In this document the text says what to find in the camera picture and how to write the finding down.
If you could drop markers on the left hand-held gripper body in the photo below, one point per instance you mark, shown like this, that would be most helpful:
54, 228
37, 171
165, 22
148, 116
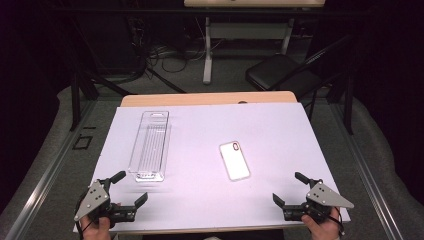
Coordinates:
95, 198

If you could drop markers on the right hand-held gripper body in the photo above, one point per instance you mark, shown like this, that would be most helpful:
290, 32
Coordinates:
325, 196

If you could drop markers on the clear plastic packaging tray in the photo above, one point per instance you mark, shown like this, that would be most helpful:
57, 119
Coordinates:
150, 146

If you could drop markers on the blue phone case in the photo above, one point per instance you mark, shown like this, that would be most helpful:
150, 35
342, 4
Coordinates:
235, 161

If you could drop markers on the person's left hand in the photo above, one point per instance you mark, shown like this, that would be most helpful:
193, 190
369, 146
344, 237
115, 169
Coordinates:
96, 231

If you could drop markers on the person's right hand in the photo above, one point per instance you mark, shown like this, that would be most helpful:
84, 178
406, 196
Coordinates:
325, 231

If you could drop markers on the short black tape strip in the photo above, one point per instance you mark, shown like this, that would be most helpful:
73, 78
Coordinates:
89, 127

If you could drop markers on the white table sheet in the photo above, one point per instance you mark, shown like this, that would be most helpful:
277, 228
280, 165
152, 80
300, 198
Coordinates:
206, 203

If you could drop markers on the black metal stand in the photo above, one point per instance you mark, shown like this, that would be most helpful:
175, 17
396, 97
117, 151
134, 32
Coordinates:
76, 100
349, 106

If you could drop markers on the black folding chair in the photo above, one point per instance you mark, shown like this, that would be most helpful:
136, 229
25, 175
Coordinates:
276, 71

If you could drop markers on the white-legged desk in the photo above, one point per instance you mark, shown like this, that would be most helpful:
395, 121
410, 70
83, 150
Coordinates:
246, 31

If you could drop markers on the aluminium floor rail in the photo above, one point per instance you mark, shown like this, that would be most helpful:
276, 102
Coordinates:
46, 176
370, 180

